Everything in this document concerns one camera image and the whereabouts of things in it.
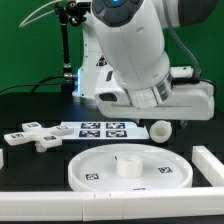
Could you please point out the white right fence bar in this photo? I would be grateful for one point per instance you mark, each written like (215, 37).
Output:
(210, 167)

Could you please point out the black camera stand pole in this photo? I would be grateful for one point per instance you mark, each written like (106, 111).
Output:
(68, 86)

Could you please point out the white cross-shaped table base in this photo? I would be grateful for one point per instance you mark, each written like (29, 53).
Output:
(44, 138)

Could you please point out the white round table top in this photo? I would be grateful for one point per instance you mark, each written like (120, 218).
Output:
(128, 167)

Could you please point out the white left fence bar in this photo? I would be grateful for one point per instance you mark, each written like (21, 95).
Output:
(1, 159)

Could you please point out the white fence bar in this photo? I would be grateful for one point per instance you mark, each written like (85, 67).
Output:
(1, 159)
(94, 206)
(210, 167)

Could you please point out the white marker sheet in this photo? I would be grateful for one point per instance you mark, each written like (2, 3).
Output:
(105, 130)

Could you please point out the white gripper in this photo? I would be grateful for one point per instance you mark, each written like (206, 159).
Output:
(179, 97)

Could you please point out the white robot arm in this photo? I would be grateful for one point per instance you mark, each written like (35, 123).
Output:
(137, 81)

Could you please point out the black camera on mount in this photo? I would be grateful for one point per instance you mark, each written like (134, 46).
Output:
(77, 12)

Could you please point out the white front fence bar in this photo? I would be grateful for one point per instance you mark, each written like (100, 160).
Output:
(94, 206)

